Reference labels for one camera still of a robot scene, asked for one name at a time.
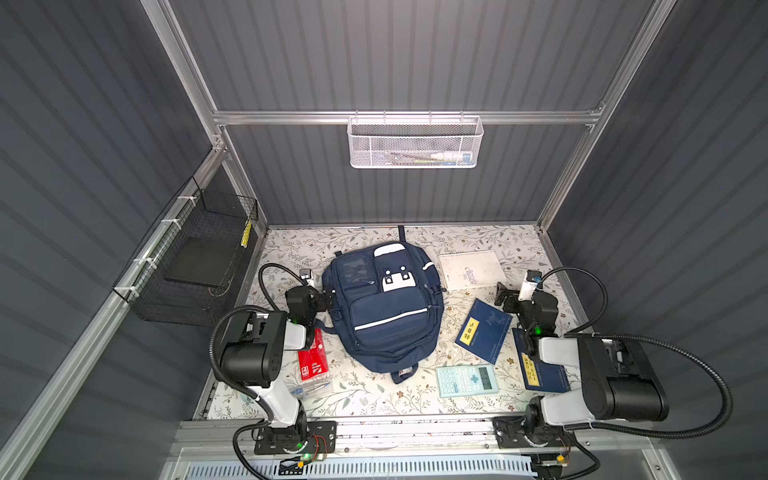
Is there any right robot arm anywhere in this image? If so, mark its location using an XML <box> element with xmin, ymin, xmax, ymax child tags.
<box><xmin>494</xmin><ymin>284</ymin><xmax>669</xmax><ymax>446</ymax></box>

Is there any white Robinson Crusoe book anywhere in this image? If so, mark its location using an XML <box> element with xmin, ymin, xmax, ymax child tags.
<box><xmin>439</xmin><ymin>250</ymin><xmax>506</xmax><ymax>291</ymax></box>

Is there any black wire side basket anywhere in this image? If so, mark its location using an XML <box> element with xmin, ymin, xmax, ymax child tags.
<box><xmin>113</xmin><ymin>182</ymin><xmax>259</xmax><ymax>327</ymax></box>

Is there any light green calculator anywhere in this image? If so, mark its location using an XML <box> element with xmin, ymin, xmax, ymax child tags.
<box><xmin>436</xmin><ymin>364</ymin><xmax>499</xmax><ymax>398</ymax></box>

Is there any black pad in basket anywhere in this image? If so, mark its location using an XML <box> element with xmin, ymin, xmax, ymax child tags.
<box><xmin>164</xmin><ymin>237</ymin><xmax>237</xmax><ymax>288</ymax></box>

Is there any right black corrugated cable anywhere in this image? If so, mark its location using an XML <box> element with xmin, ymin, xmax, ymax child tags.
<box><xmin>536</xmin><ymin>266</ymin><xmax>734</xmax><ymax>480</ymax></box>

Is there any aluminium mounting rail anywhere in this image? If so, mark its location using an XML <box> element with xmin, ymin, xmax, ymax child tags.
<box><xmin>179</xmin><ymin>412</ymin><xmax>655</xmax><ymax>454</ymax></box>

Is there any white mesh wall basket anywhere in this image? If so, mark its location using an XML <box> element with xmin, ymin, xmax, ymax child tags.
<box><xmin>347</xmin><ymin>114</ymin><xmax>484</xmax><ymax>169</ymax></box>

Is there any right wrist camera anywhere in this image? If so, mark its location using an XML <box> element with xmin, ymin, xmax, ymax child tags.
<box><xmin>518</xmin><ymin>270</ymin><xmax>543</xmax><ymax>302</ymax></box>

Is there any blue notebook with yellow label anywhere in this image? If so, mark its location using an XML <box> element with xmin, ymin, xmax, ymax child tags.
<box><xmin>455</xmin><ymin>299</ymin><xmax>513</xmax><ymax>364</ymax></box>

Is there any navy blue student backpack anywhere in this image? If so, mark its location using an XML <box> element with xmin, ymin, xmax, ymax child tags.
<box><xmin>315</xmin><ymin>225</ymin><xmax>445</xmax><ymax>384</ymax></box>

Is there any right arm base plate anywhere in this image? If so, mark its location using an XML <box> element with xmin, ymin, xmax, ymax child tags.
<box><xmin>491</xmin><ymin>415</ymin><xmax>574</xmax><ymax>450</ymax></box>

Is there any clear plastic pen bag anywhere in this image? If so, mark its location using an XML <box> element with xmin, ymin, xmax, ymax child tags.
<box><xmin>288</xmin><ymin>379</ymin><xmax>333</xmax><ymax>401</ymax></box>

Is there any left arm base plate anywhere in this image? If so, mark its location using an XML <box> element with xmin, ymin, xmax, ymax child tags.
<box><xmin>252</xmin><ymin>421</ymin><xmax>338</xmax><ymax>455</ymax></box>

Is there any white slotted cable duct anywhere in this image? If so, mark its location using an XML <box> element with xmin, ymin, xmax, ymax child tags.
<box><xmin>182</xmin><ymin>458</ymin><xmax>538</xmax><ymax>480</ymax></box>

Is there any red card pack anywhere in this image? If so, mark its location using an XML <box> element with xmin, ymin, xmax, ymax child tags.
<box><xmin>297</xmin><ymin>329</ymin><xmax>329</xmax><ymax>381</ymax></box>

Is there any yellow tag on basket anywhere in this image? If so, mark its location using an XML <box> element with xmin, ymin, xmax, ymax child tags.
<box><xmin>240</xmin><ymin>220</ymin><xmax>252</xmax><ymax>248</ymax></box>

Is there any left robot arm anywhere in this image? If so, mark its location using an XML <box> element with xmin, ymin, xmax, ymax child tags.
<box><xmin>208</xmin><ymin>285</ymin><xmax>328</xmax><ymax>452</ymax></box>

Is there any white marker in basket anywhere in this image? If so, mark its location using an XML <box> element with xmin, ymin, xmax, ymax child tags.
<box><xmin>430</xmin><ymin>151</ymin><xmax>473</xmax><ymax>165</ymax></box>

